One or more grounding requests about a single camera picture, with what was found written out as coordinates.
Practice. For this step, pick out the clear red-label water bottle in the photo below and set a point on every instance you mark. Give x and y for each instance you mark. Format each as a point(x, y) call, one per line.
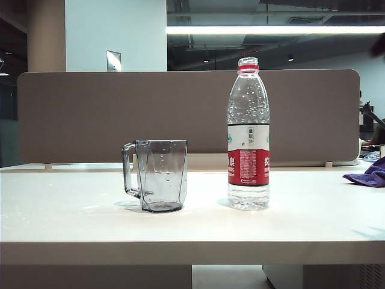
point(248, 168)

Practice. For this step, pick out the grey transparent plastic mug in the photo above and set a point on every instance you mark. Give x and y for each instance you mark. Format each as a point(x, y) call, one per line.
point(162, 174)

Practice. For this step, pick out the brown desk divider panel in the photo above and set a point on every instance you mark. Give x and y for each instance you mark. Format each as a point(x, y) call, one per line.
point(120, 114)

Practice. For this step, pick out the long ceiling light strip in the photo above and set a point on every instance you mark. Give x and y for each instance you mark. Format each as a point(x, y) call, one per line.
point(270, 29)

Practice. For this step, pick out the purple cloth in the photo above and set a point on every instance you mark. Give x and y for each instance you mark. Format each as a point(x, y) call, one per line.
point(371, 179)

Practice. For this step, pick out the small beige box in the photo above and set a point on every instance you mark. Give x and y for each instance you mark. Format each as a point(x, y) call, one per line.
point(382, 150)

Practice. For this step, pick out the silver wall plaque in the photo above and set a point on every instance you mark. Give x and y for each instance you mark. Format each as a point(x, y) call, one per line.
point(113, 61)

